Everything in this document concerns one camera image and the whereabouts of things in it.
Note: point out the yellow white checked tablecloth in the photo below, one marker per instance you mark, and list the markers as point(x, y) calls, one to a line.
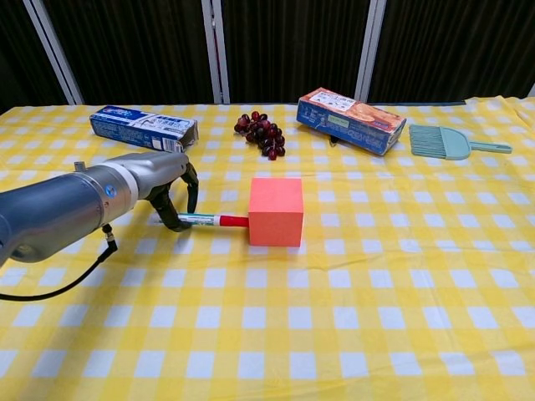
point(317, 301)

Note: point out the grey metal frame post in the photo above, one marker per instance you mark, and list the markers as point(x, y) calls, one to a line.
point(54, 50)
point(370, 50)
point(215, 50)

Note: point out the red capped white marker pen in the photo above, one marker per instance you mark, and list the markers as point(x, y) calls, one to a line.
point(209, 219)

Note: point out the blue toothpaste box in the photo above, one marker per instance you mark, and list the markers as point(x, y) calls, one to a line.
point(142, 129)

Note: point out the orange blue cookie box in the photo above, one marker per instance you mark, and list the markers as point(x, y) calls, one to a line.
point(347, 120)

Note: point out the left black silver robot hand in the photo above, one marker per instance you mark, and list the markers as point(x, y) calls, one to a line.
point(163, 169)

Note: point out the pink cube block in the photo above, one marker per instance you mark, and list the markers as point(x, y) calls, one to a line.
point(276, 213)

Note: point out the light green plastic brush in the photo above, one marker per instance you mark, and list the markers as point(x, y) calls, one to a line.
point(443, 143)

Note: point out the dark red grape bunch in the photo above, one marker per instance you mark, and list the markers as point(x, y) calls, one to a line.
point(262, 133)

